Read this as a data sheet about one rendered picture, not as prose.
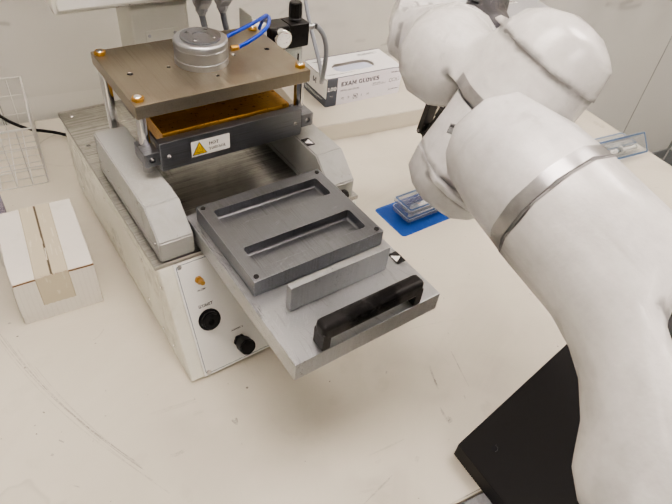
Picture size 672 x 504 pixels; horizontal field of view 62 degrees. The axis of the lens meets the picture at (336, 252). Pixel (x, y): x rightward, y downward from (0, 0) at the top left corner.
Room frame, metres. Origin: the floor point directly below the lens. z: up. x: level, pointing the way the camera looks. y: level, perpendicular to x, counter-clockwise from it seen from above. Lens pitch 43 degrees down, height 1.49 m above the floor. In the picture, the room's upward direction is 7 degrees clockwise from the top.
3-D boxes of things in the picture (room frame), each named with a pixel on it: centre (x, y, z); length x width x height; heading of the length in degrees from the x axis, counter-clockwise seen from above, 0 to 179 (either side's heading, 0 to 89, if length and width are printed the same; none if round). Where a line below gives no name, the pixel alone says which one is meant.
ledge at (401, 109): (1.52, -0.19, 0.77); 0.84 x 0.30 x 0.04; 122
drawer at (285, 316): (0.55, 0.04, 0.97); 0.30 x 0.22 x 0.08; 40
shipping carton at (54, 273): (0.64, 0.48, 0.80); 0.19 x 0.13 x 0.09; 32
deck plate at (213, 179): (0.82, 0.26, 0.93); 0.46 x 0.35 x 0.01; 40
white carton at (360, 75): (1.39, 0.02, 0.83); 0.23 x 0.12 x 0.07; 126
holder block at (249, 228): (0.59, 0.07, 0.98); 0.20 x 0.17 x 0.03; 130
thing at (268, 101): (0.79, 0.23, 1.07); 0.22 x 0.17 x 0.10; 130
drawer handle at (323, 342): (0.45, -0.05, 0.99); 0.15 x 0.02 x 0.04; 130
